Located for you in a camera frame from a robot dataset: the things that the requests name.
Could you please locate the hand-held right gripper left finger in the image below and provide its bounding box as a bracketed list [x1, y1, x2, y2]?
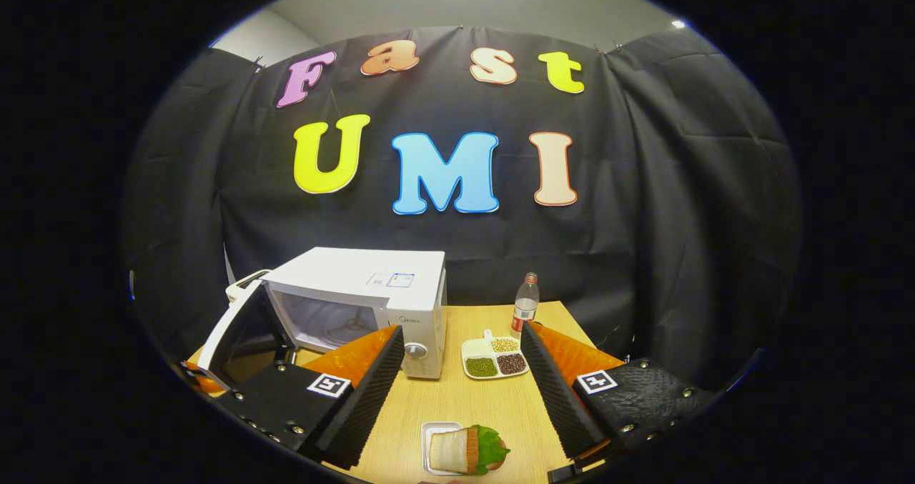
[214, 325, 405, 470]

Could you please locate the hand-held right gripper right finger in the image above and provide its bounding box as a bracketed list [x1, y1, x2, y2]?
[520, 321, 716, 463]

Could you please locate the sandwich with lettuce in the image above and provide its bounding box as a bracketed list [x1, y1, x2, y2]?
[429, 425, 511, 476]

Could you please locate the white microwave oven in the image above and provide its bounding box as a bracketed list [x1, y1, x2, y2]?
[197, 247, 448, 392]

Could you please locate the white divided dish of beans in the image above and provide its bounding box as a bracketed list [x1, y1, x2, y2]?
[461, 329, 530, 380]

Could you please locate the clear plastic water bottle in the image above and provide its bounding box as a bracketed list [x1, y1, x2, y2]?
[510, 272, 540, 340]

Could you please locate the white toaster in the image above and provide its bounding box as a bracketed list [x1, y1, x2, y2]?
[226, 270, 272, 305]

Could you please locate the black backdrop cloth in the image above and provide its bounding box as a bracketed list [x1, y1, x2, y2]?
[122, 26, 801, 392]

